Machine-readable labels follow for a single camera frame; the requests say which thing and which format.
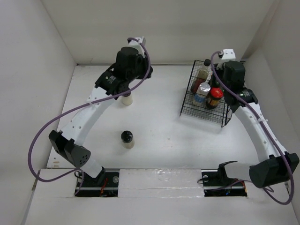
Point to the black wire rack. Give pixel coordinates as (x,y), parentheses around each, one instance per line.
(222,114)

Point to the silver cap blue label shaker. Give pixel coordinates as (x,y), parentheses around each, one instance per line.
(201,94)

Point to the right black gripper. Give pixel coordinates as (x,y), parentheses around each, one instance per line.
(221,69)

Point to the red lid sauce jar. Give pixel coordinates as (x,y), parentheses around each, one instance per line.
(214,97)

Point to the black cap shaker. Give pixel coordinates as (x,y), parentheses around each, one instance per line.
(127,99)
(127,139)

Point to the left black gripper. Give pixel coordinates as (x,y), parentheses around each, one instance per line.
(142,60)

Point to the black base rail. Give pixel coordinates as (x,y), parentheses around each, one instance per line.
(160,183)

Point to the tall dark sauce bottle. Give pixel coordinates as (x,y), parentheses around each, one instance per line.
(201,75)

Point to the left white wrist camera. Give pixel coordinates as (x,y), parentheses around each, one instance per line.
(135,42)

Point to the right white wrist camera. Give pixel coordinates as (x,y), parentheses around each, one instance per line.
(225,55)

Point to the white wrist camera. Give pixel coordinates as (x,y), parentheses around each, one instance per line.
(135,42)
(225,55)

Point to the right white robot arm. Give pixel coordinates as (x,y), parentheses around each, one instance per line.
(275,165)

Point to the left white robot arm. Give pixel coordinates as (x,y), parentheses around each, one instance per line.
(68,142)

